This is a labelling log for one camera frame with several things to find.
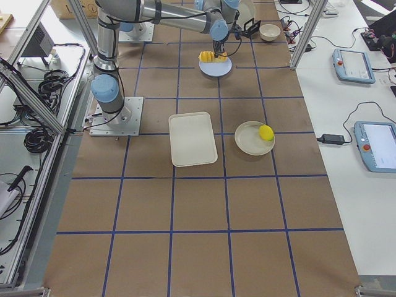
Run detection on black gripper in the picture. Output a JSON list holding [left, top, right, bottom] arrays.
[[213, 25, 242, 58]]

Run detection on yellow twisted bread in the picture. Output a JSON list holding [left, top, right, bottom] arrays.
[[198, 51, 228, 63]]

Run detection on blue plate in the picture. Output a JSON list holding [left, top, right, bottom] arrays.
[[199, 58, 233, 77]]

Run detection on cream plate in rack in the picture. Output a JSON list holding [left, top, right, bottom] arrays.
[[237, 0, 256, 28]]

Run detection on cream round plate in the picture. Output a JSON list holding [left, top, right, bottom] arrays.
[[235, 121, 275, 156]]

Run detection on black dish rack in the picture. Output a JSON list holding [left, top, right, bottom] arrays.
[[240, 18, 261, 38]]

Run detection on cream bowl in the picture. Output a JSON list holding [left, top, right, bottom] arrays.
[[259, 24, 281, 42]]

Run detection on cream rectangular tray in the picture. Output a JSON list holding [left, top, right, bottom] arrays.
[[168, 111, 218, 167]]

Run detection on yellow lemon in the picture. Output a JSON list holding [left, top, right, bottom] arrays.
[[259, 125, 275, 142]]

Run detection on upper teach pendant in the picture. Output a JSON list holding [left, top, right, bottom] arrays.
[[332, 48, 376, 84]]

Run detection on teach pendant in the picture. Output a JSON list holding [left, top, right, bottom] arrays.
[[354, 121, 395, 173], [332, 48, 376, 84]]

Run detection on black power adapter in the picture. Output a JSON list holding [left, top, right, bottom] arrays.
[[317, 134, 345, 145]]

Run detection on cardboard box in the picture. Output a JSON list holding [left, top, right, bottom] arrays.
[[49, 0, 100, 20]]

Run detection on grey control box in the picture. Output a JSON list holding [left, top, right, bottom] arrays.
[[21, 22, 54, 66]]

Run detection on lower teach pendant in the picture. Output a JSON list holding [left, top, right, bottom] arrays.
[[354, 121, 395, 173]]

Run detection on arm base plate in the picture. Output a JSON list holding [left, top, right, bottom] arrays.
[[119, 22, 154, 43], [89, 97, 144, 137]]

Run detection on aluminium frame post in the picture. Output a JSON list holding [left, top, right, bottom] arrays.
[[290, 0, 327, 70]]

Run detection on coiled black cables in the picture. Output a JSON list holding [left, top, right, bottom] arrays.
[[24, 127, 54, 154]]

